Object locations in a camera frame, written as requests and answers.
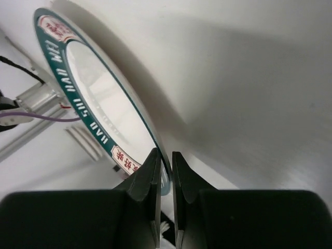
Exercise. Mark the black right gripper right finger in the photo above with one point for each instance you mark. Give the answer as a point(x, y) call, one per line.
point(196, 206)

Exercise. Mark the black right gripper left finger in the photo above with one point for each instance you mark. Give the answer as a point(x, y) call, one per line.
point(139, 223)

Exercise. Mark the green rim plate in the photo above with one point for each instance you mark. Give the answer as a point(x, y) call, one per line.
point(100, 94)

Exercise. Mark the aluminium frame rail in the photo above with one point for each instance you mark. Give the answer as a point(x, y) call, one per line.
point(44, 101)

